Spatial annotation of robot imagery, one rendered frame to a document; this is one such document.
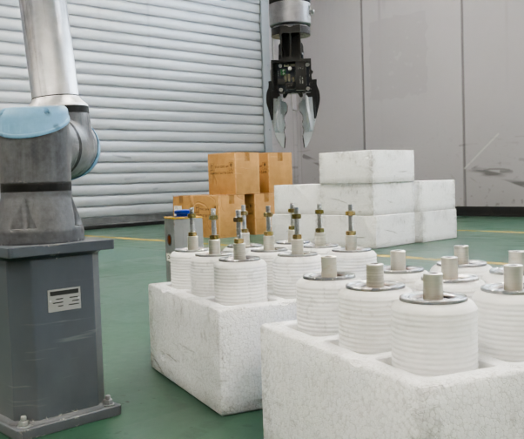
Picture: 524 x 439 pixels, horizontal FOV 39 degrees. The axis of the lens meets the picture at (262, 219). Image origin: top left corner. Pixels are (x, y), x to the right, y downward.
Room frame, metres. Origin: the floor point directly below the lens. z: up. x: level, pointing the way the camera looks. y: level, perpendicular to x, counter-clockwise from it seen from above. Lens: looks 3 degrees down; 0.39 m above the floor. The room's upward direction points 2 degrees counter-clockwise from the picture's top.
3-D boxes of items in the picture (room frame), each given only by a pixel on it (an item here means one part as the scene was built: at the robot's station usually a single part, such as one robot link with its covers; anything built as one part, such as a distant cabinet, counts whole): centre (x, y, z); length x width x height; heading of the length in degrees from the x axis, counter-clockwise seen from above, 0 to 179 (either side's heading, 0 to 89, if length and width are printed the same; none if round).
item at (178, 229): (1.70, 0.18, 0.16); 0.07 x 0.07 x 0.31; 26
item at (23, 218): (1.25, 0.38, 0.35); 0.15 x 0.15 x 0.10
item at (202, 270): (1.42, 0.09, 0.16); 0.10 x 0.10 x 0.18
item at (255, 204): (5.54, 0.06, 0.15); 0.30 x 0.24 x 0.30; 43
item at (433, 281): (0.83, -0.19, 0.26); 0.02 x 0.02 x 0.03
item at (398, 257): (1.09, -0.20, 0.26); 0.02 x 0.02 x 0.03
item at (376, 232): (4.29, -0.62, 0.09); 0.39 x 0.39 x 0.18; 46
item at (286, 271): (1.36, -0.06, 0.16); 0.10 x 0.10 x 0.18
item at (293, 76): (1.34, -0.06, 0.60); 0.09 x 0.08 x 0.12; 176
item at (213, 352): (1.47, -0.01, 0.09); 0.39 x 0.39 x 0.18; 26
